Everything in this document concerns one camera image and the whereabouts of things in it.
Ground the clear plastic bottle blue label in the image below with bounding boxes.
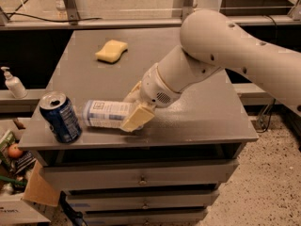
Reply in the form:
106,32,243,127
79,100,133,129

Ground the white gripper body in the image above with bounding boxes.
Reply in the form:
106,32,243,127
139,63,181,108

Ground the yellow sponge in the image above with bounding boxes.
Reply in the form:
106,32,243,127
95,40,128,63

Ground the grey metal rail frame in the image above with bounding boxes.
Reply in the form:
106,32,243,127
0,0,301,30

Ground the white pump dispenser bottle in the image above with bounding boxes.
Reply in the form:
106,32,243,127
1,67,27,99

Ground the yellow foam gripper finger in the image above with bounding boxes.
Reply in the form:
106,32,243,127
123,82,141,103
120,103,154,132

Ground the orange fruit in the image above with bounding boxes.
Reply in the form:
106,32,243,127
8,143,24,159

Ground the blue pepsi can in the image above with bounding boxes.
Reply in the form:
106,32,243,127
40,91,82,143

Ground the black cable on rail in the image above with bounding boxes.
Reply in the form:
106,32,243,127
6,0,103,24

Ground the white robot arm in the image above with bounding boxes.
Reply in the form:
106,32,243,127
121,9,301,132

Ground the cardboard box with clutter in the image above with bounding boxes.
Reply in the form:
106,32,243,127
0,120,59,225

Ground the grey drawer cabinet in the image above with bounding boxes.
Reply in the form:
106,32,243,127
21,28,257,226

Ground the black cable on floor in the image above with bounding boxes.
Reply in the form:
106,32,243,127
255,97,278,134

